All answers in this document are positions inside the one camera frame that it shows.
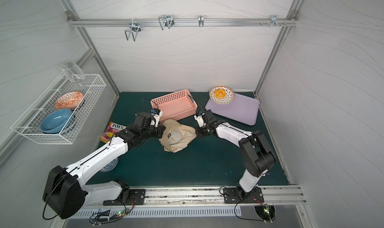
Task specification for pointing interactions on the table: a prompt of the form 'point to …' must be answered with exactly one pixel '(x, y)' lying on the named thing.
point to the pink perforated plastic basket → (175, 106)
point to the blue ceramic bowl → (55, 121)
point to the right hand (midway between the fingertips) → (197, 130)
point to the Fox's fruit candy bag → (112, 128)
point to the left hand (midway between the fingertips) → (164, 127)
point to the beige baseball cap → (176, 137)
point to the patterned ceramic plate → (227, 99)
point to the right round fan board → (266, 213)
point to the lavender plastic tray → (243, 108)
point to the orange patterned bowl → (69, 100)
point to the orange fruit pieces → (220, 93)
